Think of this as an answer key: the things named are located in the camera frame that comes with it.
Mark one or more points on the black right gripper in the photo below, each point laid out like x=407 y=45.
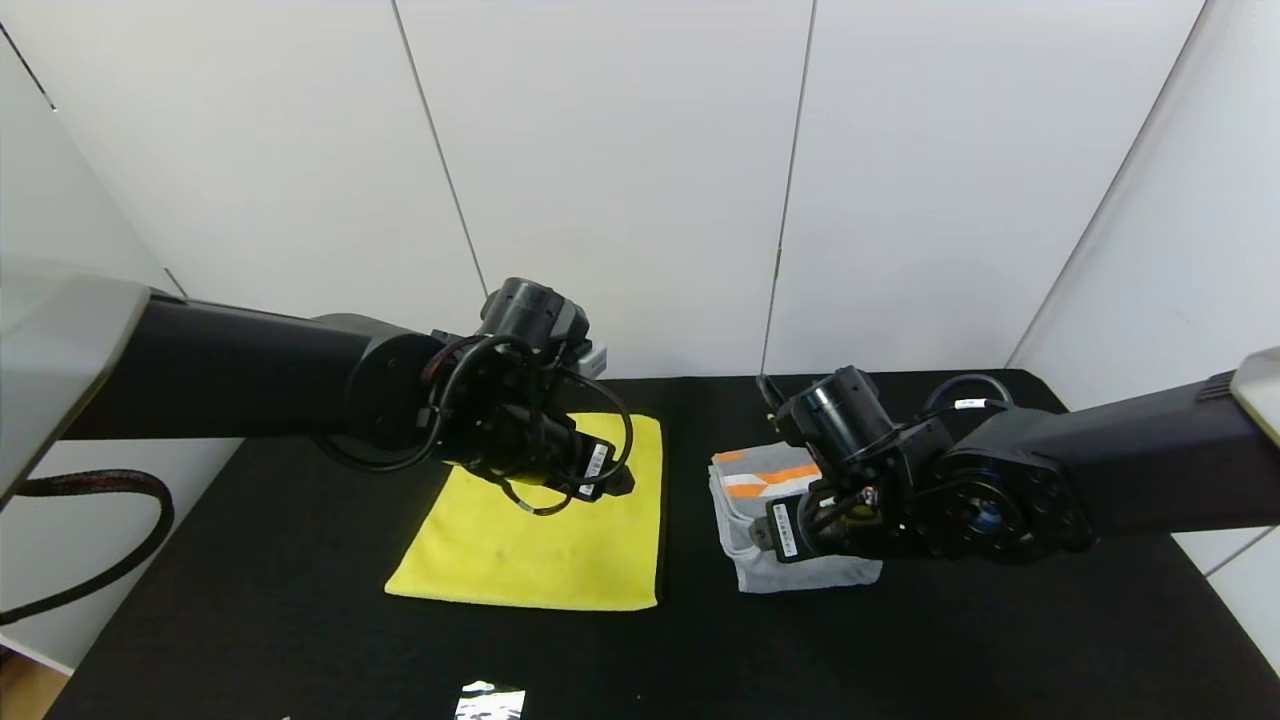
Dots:
x=783 y=529

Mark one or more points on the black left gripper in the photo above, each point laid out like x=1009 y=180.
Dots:
x=597 y=468

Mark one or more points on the grey towel with orange marks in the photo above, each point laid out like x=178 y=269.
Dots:
x=750 y=480

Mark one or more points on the yellow microfibre towel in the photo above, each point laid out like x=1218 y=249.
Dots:
x=540 y=560

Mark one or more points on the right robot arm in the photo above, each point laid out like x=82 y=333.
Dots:
x=1100 y=460

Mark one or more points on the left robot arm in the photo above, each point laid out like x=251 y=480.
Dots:
x=250 y=370

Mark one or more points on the shiny silver foil piece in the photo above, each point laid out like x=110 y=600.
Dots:
x=490 y=702

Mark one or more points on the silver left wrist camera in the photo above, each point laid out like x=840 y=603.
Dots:
x=592 y=358

